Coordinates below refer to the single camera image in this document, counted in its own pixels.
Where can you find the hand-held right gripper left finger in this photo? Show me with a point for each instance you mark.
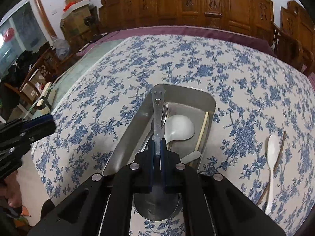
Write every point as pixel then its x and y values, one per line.
pixel 151 152

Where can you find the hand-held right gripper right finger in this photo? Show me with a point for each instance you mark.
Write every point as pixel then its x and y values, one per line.
pixel 163 152

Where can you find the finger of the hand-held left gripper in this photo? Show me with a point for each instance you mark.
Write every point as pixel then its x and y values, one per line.
pixel 39 127
pixel 14 151

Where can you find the metal tray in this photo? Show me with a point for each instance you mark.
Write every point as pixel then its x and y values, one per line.
pixel 123 147

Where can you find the metal fork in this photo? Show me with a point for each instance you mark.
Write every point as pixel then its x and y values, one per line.
pixel 164 118

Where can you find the metal spoon with smiley face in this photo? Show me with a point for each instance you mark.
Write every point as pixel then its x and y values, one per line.
pixel 157 108

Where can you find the light wooden chopstick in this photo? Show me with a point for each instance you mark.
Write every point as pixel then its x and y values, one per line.
pixel 263 194
pixel 202 130

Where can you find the person's left hand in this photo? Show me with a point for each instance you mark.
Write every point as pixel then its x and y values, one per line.
pixel 13 191

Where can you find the wooden side chair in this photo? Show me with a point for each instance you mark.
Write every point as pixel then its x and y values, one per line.
pixel 37 73

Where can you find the black clothing pile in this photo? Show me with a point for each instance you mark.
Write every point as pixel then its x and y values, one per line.
pixel 21 66

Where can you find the clear plastic bag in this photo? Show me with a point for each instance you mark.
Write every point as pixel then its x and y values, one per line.
pixel 61 48

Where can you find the red round window sticker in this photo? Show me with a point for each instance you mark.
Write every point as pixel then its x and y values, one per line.
pixel 8 35

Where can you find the blue floral tablecloth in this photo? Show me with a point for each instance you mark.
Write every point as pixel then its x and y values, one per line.
pixel 233 78

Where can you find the large cardboard box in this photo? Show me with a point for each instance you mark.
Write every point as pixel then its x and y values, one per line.
pixel 75 24

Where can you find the brown wooden chopstick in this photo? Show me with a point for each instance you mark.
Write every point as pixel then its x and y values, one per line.
pixel 280 150

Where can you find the black round device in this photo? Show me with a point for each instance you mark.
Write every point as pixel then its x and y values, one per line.
pixel 88 21

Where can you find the long purple cushion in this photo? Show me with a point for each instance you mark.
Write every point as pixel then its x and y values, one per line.
pixel 196 30

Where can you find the cardboard box with red label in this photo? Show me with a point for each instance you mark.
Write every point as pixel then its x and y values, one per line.
pixel 76 0

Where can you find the carved wooden bench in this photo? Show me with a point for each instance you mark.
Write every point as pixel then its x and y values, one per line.
pixel 196 2

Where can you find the purple armchair cushion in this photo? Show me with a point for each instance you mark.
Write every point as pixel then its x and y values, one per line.
pixel 312 77

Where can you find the carved wooden armchair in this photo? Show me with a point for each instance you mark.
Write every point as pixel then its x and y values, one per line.
pixel 295 29

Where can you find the wooden arched door frame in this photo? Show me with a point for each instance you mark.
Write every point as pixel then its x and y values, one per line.
pixel 43 9

